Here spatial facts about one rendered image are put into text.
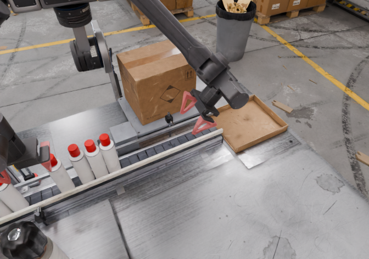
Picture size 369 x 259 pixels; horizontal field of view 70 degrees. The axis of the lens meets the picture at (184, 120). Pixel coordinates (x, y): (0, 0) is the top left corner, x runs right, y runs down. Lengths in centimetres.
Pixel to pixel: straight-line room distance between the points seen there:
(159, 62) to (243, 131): 51
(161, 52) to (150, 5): 64
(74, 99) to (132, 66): 180
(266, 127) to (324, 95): 183
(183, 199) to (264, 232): 32
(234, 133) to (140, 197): 53
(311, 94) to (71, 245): 264
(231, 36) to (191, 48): 245
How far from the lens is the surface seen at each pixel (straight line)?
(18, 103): 315
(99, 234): 100
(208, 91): 78
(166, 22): 66
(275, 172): 120
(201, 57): 69
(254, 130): 132
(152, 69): 117
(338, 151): 260
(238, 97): 72
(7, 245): 74
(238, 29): 308
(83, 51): 124
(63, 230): 105
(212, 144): 119
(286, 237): 107
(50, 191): 115
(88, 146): 95
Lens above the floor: 178
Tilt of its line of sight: 46 degrees down
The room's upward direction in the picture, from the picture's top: straight up
